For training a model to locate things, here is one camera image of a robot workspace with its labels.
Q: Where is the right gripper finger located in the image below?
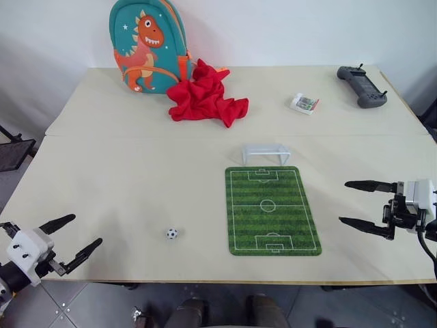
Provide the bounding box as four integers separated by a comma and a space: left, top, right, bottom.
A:
344, 179, 399, 196
338, 215, 394, 241

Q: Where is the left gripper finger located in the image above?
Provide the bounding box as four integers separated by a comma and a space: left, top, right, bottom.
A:
63, 237, 104, 275
38, 213, 76, 235

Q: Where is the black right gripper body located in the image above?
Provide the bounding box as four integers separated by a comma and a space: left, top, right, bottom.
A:
381, 192, 428, 238

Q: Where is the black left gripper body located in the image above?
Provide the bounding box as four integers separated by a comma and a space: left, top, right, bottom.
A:
34, 250, 70, 278

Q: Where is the green soccer field mat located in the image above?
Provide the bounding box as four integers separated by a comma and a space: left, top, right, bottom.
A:
224, 165, 323, 256

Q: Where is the white miniature goal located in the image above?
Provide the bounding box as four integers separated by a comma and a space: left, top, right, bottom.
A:
240, 143, 292, 167

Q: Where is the black metal stand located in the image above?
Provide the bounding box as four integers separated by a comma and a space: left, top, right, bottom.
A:
0, 124, 37, 173

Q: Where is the grey handheld remote controller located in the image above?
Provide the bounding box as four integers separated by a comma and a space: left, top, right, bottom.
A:
337, 62, 389, 109

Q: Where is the small white battery pack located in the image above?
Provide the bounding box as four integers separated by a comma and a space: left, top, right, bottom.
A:
289, 92, 320, 116

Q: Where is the red crumpled cloth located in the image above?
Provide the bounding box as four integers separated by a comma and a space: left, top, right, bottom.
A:
166, 58, 250, 129

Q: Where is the teal dinosaur backpack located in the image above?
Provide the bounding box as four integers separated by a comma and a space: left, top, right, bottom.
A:
109, 0, 193, 94

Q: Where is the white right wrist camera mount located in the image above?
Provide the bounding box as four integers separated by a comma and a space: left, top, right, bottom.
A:
395, 178, 437, 210

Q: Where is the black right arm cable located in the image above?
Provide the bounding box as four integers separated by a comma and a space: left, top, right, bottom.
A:
417, 221, 437, 274

